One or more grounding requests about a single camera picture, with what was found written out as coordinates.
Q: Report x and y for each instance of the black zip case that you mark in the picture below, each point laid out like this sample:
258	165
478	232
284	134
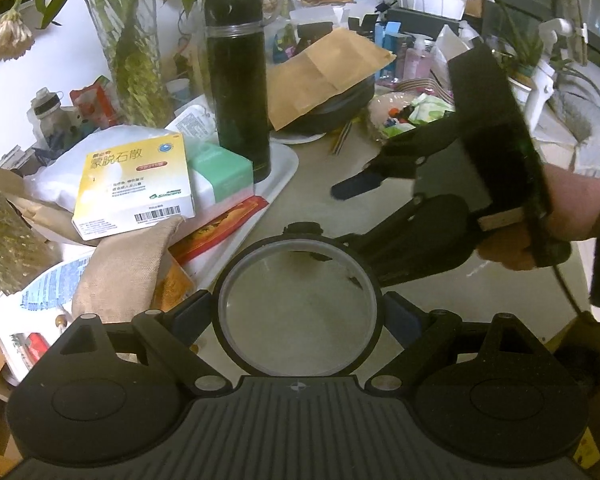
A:
340	110

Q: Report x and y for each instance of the white plate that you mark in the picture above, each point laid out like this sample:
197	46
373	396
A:
300	138

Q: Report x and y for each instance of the small clear water bottle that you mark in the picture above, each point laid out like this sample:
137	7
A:
47	115

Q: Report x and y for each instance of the yellow tester device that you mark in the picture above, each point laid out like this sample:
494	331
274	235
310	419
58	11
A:
587	452

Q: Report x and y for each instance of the blue box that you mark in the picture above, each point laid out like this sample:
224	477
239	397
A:
392	35

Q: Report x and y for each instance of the green wet wipes pack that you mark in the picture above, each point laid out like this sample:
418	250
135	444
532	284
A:
430	110

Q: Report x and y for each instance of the white gimbal tripod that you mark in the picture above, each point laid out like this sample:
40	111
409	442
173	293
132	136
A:
545	90

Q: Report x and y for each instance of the brown paper envelope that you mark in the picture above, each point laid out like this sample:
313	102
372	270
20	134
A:
325	75

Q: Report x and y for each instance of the striped ribbon strips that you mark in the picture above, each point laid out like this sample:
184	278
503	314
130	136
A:
342	137

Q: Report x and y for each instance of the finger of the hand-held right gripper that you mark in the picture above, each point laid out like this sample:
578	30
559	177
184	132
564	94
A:
360	184
385	222

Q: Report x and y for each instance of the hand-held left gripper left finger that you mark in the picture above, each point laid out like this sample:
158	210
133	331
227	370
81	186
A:
192	317

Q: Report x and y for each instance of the black thermos flask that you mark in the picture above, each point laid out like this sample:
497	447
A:
237	85

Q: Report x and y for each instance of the white plastic bag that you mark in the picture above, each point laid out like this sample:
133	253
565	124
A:
450	47

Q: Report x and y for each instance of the green and white box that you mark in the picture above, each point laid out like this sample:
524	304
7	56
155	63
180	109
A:
220	175

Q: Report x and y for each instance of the red orange flat packet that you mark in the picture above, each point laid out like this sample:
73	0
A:
220	225

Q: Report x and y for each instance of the round snack basket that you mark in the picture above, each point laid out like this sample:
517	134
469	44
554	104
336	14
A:
385	120

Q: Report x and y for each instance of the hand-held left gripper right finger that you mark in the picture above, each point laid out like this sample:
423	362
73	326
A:
400	317

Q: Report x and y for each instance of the round glass lens filter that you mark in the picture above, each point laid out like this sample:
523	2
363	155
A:
295	310

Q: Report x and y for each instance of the white tray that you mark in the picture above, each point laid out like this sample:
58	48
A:
280	170

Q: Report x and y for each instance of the brown cardboard box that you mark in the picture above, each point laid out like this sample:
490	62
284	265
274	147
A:
580	340

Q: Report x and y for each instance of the dried flowers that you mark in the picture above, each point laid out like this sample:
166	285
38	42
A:
5	35

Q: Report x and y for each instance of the red tube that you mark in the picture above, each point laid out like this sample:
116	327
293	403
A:
39	342

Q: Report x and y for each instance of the grey fringed blanket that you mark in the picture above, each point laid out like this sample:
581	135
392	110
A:
585	120

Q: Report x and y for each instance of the potted green plant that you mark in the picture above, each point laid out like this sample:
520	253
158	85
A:
525	55

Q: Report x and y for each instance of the yellow medicine box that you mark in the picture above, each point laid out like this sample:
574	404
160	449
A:
132	185

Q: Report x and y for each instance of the pink bottle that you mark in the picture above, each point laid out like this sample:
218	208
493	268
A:
419	57

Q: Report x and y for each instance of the person's right hand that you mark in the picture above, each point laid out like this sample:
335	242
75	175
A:
577	205

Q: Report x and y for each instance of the white blue printed bag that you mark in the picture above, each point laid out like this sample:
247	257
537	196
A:
50	285

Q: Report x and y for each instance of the white medicine bag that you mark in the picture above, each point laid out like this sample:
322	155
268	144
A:
65	180

